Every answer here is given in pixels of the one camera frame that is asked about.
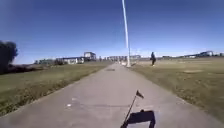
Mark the distant row of buildings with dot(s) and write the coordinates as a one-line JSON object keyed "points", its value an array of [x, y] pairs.
{"points": [[116, 58]]}

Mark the tall grey building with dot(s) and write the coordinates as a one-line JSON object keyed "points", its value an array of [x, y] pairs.
{"points": [[89, 56]]}

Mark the white lamp pole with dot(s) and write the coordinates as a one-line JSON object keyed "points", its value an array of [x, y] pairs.
{"points": [[126, 33]]}

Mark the grey gravel concrete path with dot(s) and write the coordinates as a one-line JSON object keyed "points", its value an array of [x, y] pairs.
{"points": [[100, 96]]}

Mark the person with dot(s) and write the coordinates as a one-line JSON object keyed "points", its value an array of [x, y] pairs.
{"points": [[153, 58]]}

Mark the low white building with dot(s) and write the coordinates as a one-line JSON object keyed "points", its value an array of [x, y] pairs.
{"points": [[70, 60]]}

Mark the dry grass field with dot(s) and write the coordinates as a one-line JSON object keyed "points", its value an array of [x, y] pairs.
{"points": [[36, 81], [190, 78]]}

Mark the dark hedge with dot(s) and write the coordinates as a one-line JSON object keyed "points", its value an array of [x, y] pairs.
{"points": [[25, 68]]}

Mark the distant building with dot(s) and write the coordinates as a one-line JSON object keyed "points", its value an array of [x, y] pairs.
{"points": [[203, 53]]}

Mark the dark tree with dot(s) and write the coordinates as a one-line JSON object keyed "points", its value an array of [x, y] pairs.
{"points": [[6, 55]]}

